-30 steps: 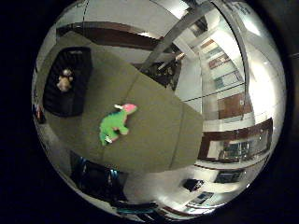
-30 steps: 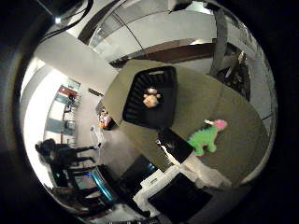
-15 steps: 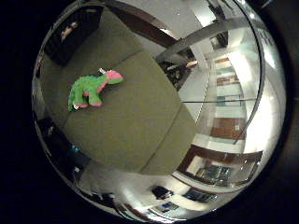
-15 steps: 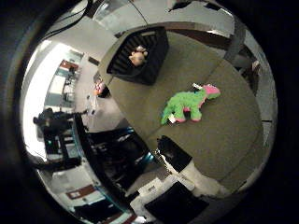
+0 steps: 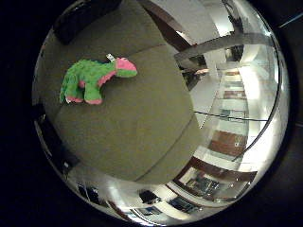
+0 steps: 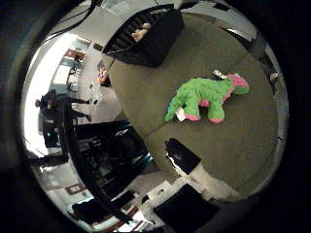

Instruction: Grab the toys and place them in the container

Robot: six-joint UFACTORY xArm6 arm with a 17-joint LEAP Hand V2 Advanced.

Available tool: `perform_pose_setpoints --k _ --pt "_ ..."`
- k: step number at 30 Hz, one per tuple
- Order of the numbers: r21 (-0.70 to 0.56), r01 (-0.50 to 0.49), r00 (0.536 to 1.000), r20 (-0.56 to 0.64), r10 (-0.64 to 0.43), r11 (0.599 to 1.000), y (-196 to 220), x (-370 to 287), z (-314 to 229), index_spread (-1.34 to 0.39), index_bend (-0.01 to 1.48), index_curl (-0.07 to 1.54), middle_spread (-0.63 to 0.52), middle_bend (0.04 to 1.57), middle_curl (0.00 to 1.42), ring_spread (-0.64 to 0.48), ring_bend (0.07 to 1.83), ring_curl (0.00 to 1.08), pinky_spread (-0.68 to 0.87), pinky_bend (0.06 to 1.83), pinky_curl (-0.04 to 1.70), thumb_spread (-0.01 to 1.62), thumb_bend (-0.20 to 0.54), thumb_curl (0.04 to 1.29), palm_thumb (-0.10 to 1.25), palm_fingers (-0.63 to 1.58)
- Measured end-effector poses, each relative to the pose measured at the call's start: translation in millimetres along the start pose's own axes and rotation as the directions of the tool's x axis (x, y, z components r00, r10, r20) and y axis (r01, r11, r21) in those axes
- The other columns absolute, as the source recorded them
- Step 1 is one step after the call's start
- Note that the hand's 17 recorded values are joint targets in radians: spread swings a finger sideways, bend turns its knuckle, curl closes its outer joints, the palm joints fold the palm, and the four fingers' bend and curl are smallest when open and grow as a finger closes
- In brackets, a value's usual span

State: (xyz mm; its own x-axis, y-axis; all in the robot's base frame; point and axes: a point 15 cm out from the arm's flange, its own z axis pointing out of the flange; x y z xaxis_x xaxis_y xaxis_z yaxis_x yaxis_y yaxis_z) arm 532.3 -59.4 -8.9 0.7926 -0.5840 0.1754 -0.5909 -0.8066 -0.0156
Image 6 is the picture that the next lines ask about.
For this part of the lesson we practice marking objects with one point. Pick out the green and pink dinosaur plush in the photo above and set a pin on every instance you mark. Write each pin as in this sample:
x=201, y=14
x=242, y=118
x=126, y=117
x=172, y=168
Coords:
x=204, y=95

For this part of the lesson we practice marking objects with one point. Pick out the pile of colourful plush toys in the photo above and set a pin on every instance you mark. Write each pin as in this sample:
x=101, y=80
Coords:
x=103, y=77

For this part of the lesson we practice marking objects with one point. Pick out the black slatted container basket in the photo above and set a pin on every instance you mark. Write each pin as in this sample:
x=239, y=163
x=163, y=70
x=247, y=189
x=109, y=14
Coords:
x=155, y=42

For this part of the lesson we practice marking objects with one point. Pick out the black equipment rack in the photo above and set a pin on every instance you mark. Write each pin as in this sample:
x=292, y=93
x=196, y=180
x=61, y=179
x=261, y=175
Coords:
x=107, y=161

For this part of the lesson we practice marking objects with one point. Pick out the person in dark clothes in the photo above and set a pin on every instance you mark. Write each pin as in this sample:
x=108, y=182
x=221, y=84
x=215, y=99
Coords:
x=53, y=106

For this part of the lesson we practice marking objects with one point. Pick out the tan plush toy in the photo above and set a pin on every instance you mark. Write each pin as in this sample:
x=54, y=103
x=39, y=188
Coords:
x=140, y=32

